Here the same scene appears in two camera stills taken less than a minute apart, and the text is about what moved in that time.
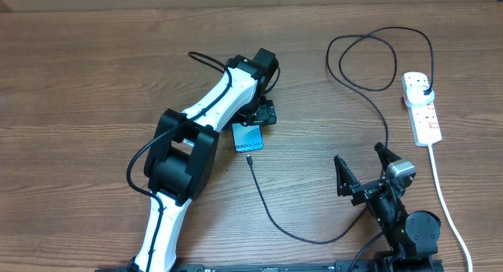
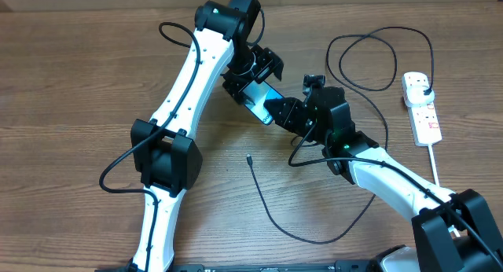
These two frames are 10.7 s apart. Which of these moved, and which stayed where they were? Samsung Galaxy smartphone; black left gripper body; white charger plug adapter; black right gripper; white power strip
Moved: Samsung Galaxy smartphone; black left gripper body; black right gripper
Stayed: white power strip; white charger plug adapter
